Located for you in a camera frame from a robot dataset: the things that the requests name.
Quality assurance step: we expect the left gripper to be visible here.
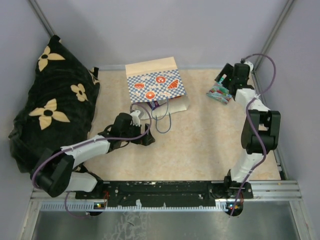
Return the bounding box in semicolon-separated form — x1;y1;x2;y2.
121;121;155;146

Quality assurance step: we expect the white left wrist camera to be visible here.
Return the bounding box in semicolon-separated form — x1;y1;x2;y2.
130;110;144;127

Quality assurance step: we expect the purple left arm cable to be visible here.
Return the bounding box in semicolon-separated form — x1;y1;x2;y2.
30;103;153;189

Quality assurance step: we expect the teal Fox's mint candy bag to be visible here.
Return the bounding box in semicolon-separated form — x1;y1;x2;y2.
206;74;232;105

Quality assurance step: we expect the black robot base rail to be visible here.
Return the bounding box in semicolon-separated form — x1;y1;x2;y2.
75;180;254;208

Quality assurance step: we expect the purple candy bag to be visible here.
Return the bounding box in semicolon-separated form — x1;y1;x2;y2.
147;100;165;111

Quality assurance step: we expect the checkered paper bag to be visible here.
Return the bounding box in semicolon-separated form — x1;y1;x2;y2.
125;57;190;120

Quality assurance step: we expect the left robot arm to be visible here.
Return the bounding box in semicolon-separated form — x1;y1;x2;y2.
30;110;155;199

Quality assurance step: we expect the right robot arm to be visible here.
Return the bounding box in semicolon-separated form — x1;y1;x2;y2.
215;63;281;198

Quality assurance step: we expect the black floral pillow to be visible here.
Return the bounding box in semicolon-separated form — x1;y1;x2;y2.
8;35;100;173

